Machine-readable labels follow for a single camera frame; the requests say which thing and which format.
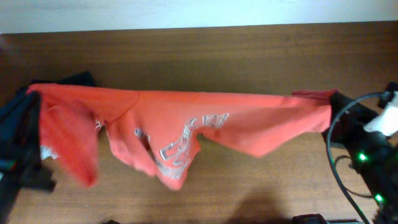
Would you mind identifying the red soccer t-shirt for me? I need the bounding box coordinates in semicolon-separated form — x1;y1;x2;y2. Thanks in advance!
28;83;332;190

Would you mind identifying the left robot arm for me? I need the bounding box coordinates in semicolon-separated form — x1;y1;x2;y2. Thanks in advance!
1;91;56;223

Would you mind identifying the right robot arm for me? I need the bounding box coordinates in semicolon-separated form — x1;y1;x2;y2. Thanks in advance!
323;90;397;223

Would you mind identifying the folded light grey garment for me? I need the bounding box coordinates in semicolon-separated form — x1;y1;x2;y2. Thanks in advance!
40;145;58;160

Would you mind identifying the folded navy garment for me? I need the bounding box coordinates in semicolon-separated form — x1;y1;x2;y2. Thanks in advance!
1;71;96;123

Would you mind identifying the right black camera cable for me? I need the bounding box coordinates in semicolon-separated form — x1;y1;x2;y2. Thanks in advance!
325;90;392;224

